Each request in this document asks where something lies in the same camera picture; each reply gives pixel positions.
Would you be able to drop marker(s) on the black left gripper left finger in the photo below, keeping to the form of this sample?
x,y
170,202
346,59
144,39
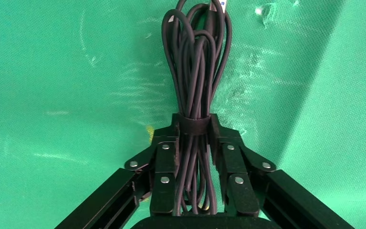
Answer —
x,y
164,164

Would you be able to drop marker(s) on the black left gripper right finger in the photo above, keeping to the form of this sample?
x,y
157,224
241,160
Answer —
x,y
233,164

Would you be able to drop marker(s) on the green table cloth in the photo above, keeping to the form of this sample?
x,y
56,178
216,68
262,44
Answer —
x,y
60,94

